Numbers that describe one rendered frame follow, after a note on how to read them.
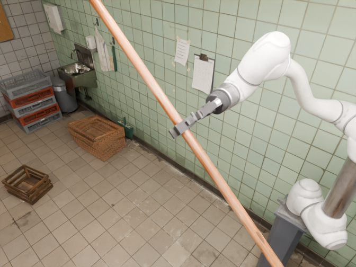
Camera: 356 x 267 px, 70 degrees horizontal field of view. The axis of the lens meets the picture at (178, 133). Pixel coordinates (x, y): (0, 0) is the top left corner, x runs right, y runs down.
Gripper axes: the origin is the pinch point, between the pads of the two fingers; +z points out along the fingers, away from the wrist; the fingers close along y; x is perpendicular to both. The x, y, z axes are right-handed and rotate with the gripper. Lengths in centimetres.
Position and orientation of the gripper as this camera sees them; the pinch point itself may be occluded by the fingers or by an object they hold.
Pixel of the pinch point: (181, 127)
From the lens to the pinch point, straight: 76.8
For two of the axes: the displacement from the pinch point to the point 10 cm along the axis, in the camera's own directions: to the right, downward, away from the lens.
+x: -5.8, -8.2, 0.0
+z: -6.6, 4.7, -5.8
